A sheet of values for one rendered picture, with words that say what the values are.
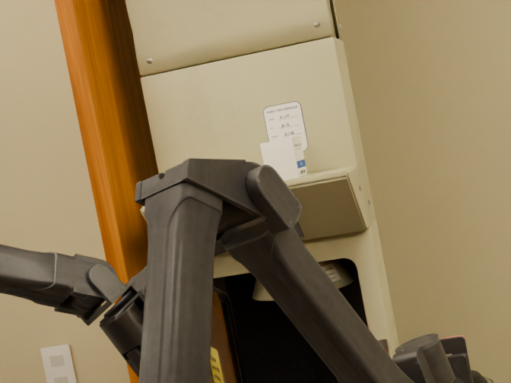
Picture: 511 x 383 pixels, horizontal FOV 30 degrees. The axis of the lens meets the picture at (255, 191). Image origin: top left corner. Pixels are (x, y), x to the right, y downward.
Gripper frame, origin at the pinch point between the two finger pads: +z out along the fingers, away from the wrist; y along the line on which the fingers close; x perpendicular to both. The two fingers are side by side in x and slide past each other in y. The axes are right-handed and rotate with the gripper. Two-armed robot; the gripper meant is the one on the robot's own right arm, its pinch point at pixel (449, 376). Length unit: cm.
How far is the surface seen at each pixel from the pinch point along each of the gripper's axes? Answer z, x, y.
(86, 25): 7, 45, 61
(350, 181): 2.0, 8.8, 29.6
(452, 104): 55, -6, 38
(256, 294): 17.3, 30.0, 13.1
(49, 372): 55, 90, -3
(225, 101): 12, 27, 45
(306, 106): 12.1, 14.7, 41.6
